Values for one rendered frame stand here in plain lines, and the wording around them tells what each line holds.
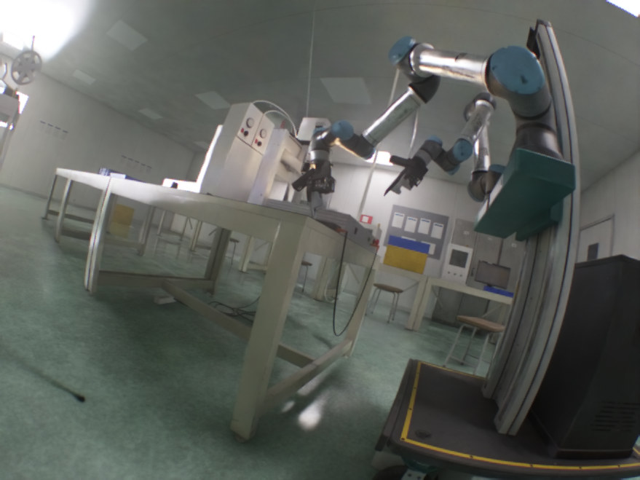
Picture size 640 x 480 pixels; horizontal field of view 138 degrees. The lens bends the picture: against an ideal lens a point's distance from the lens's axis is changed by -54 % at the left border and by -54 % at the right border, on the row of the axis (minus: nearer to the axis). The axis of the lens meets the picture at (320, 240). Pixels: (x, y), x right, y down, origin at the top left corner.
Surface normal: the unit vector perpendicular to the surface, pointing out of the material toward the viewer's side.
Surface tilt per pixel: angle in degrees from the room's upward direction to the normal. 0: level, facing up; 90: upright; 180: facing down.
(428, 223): 90
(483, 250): 90
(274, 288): 90
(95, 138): 90
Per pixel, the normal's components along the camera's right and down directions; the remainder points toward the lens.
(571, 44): -0.27, 0.96
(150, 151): 0.89, 0.23
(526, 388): -0.40, -0.15
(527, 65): -0.72, -0.18
